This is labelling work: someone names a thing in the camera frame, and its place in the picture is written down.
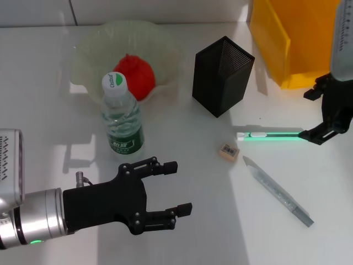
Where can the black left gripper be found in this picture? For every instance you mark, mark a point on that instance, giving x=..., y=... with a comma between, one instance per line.
x=104, y=204

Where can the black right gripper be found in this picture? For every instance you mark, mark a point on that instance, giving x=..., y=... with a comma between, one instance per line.
x=335, y=110

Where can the green pen white cap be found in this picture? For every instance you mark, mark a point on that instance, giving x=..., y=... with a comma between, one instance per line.
x=256, y=135

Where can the beige eraser with barcode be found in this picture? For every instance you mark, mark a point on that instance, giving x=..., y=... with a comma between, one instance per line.
x=228, y=150

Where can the water bottle green label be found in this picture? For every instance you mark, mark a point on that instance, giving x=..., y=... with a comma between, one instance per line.
x=125, y=129

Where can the red-orange fruit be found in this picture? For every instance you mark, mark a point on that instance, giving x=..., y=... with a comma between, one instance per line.
x=140, y=77

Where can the black mesh pen holder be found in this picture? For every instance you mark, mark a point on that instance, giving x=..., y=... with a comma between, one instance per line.
x=209, y=82

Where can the green glass fruit plate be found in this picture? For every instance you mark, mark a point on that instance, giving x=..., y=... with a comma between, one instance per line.
x=160, y=47

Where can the yellow plastic bin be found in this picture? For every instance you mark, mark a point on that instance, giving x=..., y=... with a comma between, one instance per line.
x=303, y=41

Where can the silver vented camera box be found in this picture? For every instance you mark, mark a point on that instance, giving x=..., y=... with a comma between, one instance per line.
x=11, y=165

